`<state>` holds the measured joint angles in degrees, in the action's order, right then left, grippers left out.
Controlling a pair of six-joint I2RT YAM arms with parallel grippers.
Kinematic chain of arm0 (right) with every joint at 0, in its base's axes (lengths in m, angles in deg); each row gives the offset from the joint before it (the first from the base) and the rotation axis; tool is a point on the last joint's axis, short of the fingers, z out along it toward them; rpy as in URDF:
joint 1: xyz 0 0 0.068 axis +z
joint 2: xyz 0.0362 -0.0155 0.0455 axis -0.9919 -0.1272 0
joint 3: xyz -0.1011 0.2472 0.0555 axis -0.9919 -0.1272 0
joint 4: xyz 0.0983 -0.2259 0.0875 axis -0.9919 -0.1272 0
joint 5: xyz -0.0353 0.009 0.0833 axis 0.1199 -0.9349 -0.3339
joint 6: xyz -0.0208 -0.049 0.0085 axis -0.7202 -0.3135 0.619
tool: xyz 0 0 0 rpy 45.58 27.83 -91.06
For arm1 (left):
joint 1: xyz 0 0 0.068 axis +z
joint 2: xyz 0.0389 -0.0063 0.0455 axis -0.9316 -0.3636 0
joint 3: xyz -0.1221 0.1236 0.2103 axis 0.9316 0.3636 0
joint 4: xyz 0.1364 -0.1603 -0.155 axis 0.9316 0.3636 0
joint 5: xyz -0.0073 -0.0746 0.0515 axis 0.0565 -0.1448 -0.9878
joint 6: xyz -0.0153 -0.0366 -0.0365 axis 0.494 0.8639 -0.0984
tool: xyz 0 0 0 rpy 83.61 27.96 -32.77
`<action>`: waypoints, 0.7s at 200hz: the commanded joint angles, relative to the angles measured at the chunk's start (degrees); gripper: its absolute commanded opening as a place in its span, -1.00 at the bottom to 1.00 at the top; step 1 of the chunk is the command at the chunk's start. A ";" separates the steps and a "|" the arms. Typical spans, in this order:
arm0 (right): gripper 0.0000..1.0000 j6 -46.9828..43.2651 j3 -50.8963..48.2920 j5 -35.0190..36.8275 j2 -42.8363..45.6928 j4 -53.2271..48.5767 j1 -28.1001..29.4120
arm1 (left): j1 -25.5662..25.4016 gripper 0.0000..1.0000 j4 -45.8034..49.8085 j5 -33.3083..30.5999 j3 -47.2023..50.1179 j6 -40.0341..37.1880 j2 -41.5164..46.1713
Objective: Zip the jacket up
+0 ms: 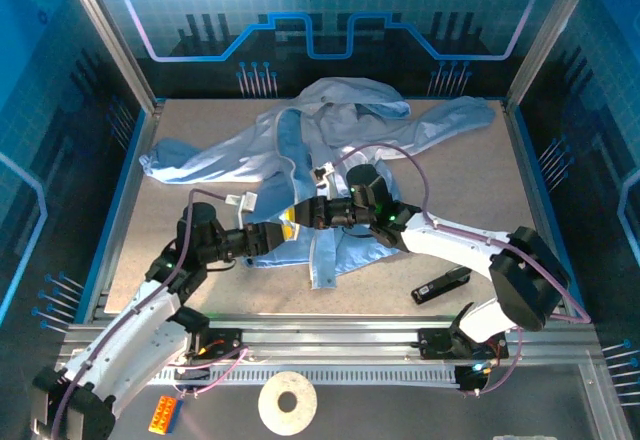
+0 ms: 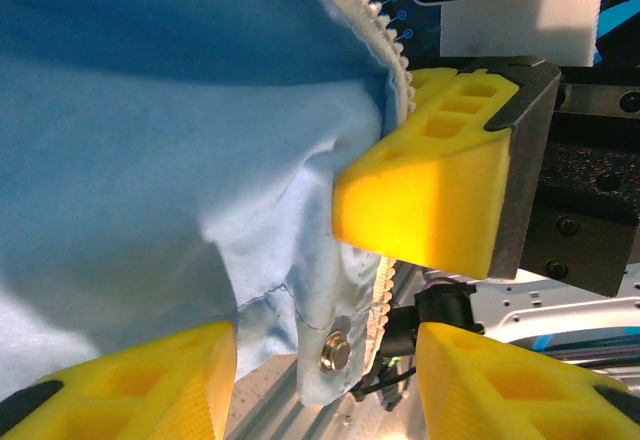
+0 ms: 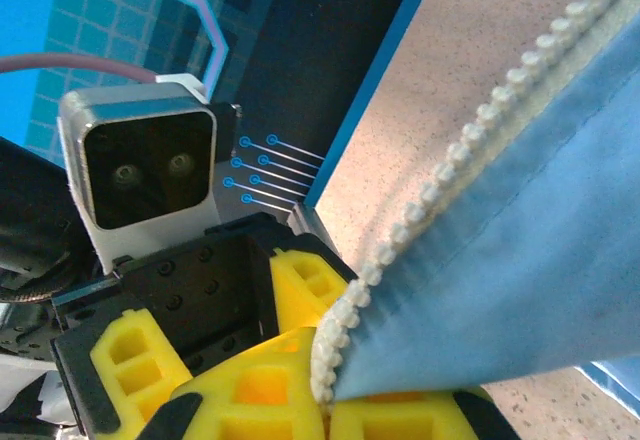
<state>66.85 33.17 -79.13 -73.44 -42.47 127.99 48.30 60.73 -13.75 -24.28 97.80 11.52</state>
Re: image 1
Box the aluminium frame post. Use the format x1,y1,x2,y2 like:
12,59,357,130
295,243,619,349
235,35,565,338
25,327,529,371
57,0,162,114
503,0,605,109

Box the grey ring disc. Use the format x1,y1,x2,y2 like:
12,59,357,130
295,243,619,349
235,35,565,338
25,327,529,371
257,369,319,436

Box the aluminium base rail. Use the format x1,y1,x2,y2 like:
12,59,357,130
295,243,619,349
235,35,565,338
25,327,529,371
64,313,601,367

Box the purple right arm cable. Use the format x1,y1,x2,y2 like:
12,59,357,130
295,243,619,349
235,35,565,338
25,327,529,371
333,142,593,396

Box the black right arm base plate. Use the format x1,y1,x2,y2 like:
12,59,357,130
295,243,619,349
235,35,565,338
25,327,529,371
417,327,510,361

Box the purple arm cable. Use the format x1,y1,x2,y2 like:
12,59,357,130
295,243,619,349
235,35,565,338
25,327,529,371
333,142,593,396
47,188,250,439

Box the black controller box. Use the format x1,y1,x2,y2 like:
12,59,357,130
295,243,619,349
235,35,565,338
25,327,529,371
454,363,489,394

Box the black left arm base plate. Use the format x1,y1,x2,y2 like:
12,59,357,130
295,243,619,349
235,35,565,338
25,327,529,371
187,327,244,361

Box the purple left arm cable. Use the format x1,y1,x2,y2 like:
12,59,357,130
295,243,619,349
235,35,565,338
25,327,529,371
47,188,250,439

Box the aluminium table side rail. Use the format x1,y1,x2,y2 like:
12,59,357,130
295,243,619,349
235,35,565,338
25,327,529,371
82,99,166,324
499,99,576,321

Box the light blue zip jacket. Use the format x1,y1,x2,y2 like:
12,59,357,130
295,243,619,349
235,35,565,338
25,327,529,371
138,77,497,291

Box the orange toy brick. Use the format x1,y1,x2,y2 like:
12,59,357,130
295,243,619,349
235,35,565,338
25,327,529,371
147,395,179,434

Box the blue toy brick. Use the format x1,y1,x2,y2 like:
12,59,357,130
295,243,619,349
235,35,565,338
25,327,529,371
167,399,185,434

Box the grey slotted cable duct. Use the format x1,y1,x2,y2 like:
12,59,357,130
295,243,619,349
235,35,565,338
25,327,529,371
144,367,461,386

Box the black rectangular device with label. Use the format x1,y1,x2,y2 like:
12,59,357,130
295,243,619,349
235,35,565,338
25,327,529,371
410,265,474,305

